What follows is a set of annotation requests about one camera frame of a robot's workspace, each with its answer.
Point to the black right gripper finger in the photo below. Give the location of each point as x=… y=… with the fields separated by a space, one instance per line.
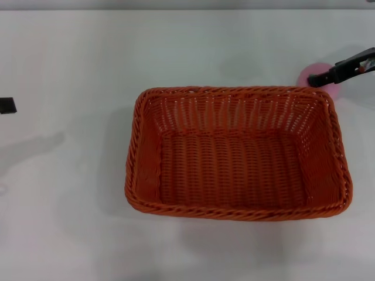
x=357 y=57
x=337 y=76

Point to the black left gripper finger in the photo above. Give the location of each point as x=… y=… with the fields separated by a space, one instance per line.
x=7 y=105

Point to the pink toy fruit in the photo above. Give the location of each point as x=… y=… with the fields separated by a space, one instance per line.
x=310 y=70

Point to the orange woven plastic basket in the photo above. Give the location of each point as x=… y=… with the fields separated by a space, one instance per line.
x=234 y=164

